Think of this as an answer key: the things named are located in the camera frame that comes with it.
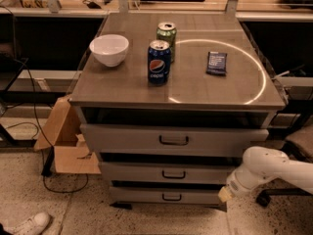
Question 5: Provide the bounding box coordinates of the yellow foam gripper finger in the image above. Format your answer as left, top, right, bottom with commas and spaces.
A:
218, 186, 233, 203

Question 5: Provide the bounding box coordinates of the grey drawer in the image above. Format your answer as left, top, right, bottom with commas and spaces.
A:
80, 124, 268, 158
110, 181, 221, 206
99, 153, 242, 184

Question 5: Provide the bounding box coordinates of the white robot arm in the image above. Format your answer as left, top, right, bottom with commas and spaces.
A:
218, 146, 313, 203

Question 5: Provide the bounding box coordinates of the grey bottom drawer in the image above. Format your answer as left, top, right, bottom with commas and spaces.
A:
110, 181, 221, 206

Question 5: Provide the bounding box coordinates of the grey drawer cabinet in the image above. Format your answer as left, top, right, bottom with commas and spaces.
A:
69, 11, 288, 213

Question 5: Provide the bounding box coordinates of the grey top drawer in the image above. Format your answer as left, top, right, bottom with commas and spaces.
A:
80, 124, 268, 158

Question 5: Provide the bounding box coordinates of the black office chair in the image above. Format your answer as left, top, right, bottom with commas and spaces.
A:
255, 111, 313, 209

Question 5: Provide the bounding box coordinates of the dark blue snack bar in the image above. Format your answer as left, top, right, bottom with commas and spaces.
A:
206, 52, 227, 76

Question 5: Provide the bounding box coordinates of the blue Pepsi can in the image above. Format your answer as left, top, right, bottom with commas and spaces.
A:
148, 40, 171, 85

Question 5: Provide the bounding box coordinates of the green soda can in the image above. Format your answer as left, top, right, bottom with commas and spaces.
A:
156, 22, 177, 62

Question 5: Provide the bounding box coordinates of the brown cardboard box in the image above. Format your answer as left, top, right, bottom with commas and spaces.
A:
34, 96, 100, 174

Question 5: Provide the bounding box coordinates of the white ceramic bowl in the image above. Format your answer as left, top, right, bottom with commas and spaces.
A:
89, 34, 129, 67

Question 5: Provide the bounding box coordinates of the white sneaker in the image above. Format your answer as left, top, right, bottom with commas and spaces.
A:
13, 211, 51, 235

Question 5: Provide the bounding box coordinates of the black side table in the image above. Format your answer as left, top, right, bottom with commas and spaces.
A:
0, 13, 37, 149

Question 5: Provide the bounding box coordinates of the black floor cable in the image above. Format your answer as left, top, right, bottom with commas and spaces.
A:
0, 3, 90, 194

